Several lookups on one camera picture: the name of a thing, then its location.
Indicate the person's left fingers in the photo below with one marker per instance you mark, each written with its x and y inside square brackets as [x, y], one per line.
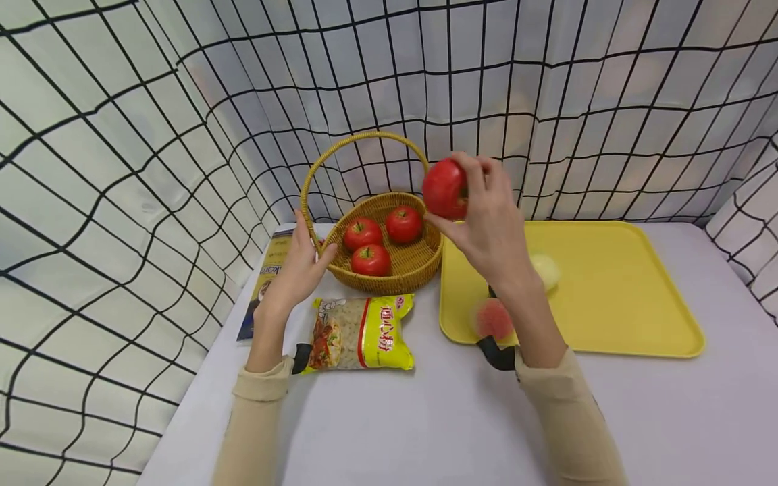
[303, 233]

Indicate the pink peach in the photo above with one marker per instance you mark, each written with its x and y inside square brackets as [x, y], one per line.
[493, 318]

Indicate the pale white onion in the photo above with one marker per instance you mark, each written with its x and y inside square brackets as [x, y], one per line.
[547, 270]

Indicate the person's right hand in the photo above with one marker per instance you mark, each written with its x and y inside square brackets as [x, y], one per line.
[492, 233]

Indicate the yellow pasta packet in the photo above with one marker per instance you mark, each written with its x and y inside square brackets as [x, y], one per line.
[364, 334]

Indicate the person's right fingers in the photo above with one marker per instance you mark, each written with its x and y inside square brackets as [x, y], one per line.
[501, 179]

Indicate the person's left forearm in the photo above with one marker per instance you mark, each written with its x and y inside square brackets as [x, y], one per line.
[258, 398]

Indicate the person's right index finger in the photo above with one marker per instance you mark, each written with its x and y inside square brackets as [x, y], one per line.
[471, 174]

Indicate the yellow plastic tray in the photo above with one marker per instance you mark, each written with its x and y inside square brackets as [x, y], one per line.
[614, 290]

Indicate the person's right forearm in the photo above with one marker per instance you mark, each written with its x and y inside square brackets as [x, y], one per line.
[559, 398]

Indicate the red tomato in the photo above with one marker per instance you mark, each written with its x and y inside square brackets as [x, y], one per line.
[403, 224]
[371, 260]
[444, 190]
[363, 233]

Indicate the blue and yellow packet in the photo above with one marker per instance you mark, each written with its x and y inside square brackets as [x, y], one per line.
[267, 280]

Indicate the person's left hand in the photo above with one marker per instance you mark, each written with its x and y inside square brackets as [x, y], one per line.
[295, 273]

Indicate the person's left thumb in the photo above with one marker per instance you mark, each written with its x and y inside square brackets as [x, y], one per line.
[326, 255]

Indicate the person's right thumb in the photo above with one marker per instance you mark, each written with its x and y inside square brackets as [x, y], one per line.
[447, 228]

